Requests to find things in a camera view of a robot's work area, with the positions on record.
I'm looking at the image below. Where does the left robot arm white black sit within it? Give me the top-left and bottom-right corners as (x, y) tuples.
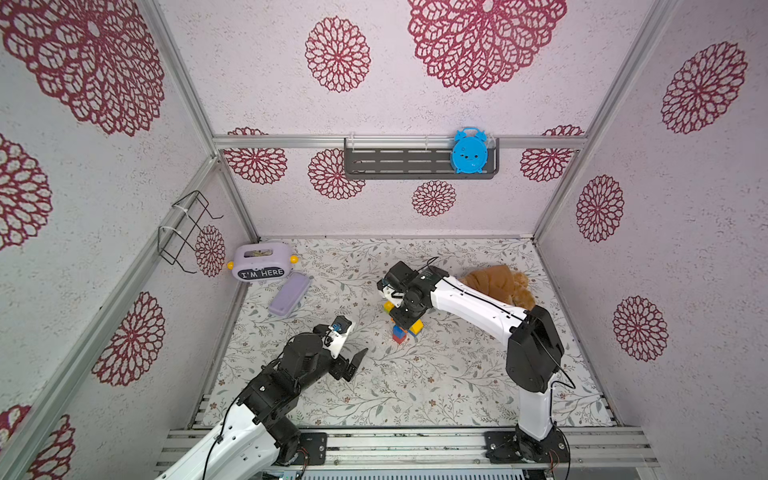
(159, 325), (368, 479)

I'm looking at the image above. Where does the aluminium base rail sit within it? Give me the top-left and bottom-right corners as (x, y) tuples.
(155, 426), (661, 472)

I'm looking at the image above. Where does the purple pencil case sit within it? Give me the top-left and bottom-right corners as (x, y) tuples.
(268, 272), (311, 318)

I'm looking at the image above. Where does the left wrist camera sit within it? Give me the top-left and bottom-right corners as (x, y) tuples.
(323, 315), (355, 359)

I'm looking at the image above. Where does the blue alarm clock toy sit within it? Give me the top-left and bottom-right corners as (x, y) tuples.
(450, 127), (488, 174)

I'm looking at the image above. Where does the brown plush teddy bear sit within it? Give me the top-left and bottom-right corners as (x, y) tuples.
(459, 265), (536, 310)

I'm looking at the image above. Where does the grey wall shelf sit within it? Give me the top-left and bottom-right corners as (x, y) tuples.
(343, 138), (500, 181)

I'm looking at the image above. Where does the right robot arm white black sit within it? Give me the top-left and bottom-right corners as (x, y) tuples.
(376, 261), (571, 464)

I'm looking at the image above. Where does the black wire wall rack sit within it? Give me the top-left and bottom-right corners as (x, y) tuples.
(156, 190), (223, 275)

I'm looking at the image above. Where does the purple toy radio clock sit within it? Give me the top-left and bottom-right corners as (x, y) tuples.
(227, 242), (299, 282)

